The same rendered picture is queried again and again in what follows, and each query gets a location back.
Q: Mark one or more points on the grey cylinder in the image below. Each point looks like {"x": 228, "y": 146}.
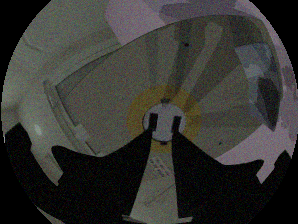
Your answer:
{"x": 164, "y": 118}

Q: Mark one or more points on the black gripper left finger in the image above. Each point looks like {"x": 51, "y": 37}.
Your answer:
{"x": 119, "y": 173}

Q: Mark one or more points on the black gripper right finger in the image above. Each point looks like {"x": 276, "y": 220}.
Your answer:
{"x": 199, "y": 177}

